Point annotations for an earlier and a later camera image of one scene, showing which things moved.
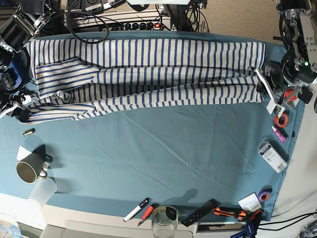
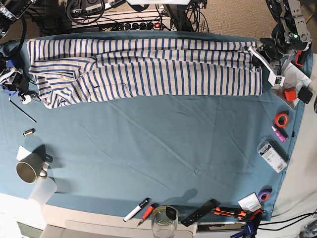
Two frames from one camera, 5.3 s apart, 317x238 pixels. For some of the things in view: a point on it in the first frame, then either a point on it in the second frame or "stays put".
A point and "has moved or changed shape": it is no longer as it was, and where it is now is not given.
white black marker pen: x=136 y=209 stays put
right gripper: x=8 y=101 to x=13 y=78
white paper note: x=23 y=153 stays put
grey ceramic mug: x=31 y=167 stays put
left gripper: x=274 y=72 to x=270 y=49
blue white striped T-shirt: x=74 y=76 has moved or changed shape
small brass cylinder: x=29 y=132 stays put
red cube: x=288 y=92 stays put
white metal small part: x=28 y=98 stays put
